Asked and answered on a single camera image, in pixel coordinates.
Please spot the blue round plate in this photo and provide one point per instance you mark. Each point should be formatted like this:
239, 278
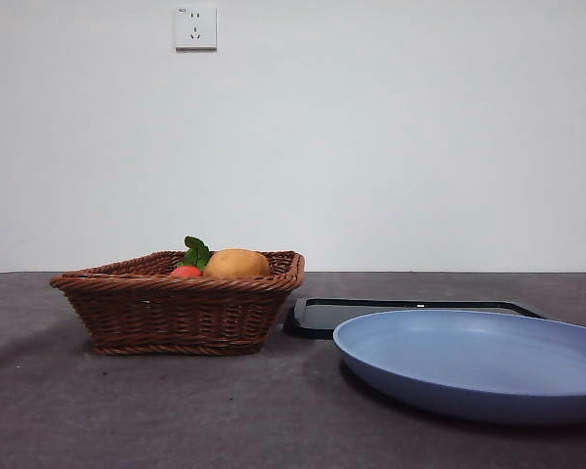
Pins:
469, 361

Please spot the yellow-brown potato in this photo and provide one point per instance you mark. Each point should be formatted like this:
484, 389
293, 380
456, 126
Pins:
237, 264

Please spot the black rectangular tray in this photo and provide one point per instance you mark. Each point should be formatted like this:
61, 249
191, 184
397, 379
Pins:
317, 320

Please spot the orange carrot with green leaves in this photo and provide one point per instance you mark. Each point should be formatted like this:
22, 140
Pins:
195, 254

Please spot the brown wicker basket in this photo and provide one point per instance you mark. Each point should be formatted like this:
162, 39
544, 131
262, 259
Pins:
176, 317

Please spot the white wall socket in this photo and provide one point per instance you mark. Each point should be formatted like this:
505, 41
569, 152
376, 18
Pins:
196, 27

